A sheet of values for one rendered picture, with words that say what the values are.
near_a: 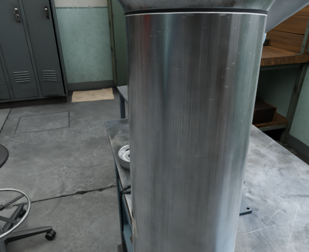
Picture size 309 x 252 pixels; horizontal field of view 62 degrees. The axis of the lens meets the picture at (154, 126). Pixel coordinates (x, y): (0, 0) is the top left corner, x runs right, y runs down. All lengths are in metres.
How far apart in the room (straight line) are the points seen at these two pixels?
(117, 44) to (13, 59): 1.24
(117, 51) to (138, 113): 3.44
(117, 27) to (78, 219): 2.47
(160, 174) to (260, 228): 0.56
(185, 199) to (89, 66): 3.81
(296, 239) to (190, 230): 0.55
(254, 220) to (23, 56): 3.11
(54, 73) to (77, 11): 0.93
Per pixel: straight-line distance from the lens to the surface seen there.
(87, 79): 3.99
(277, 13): 0.37
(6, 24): 3.41
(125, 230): 1.40
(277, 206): 0.78
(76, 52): 3.89
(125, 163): 0.81
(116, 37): 3.56
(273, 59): 2.22
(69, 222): 1.83
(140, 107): 0.15
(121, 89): 1.87
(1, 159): 1.39
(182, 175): 0.16
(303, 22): 2.42
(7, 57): 3.48
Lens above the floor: 1.30
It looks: 28 degrees down
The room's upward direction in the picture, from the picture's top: straight up
